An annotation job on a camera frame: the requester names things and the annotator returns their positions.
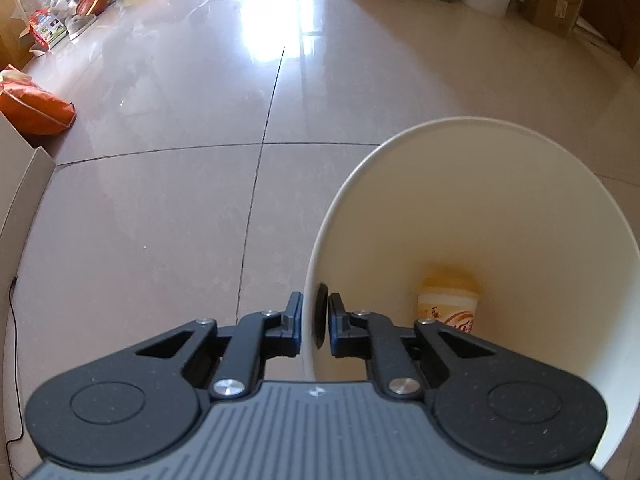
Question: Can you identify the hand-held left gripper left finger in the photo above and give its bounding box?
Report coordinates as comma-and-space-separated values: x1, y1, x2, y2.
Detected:
133, 291, 304, 401

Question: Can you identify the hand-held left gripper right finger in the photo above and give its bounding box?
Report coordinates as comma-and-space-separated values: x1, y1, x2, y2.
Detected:
327, 292, 502, 402

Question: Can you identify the white plastic bin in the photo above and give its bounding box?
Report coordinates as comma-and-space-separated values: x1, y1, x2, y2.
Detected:
303, 116, 640, 473

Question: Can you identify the yellow lidded drink cup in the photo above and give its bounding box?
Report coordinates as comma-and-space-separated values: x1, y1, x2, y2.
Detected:
416, 264, 481, 337

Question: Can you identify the beige cardboard box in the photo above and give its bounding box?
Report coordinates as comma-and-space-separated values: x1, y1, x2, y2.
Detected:
0, 109, 58, 266

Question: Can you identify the orange plastic bag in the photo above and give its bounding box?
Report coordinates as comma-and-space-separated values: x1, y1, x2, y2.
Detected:
0, 77, 77, 135

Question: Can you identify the white shoe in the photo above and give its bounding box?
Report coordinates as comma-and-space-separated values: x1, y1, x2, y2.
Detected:
66, 14, 99, 41

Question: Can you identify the colourful printed box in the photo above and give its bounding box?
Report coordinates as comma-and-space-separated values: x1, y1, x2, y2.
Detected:
27, 10, 69, 52

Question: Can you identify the wooden cabinet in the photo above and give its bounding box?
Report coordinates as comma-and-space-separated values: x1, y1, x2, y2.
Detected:
0, 0, 42, 72

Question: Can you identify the large dark cardboard box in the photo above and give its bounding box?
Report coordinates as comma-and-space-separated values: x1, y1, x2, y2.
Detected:
581, 0, 640, 69

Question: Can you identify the black cable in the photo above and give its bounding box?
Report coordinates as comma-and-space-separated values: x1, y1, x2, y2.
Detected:
4, 275, 27, 445

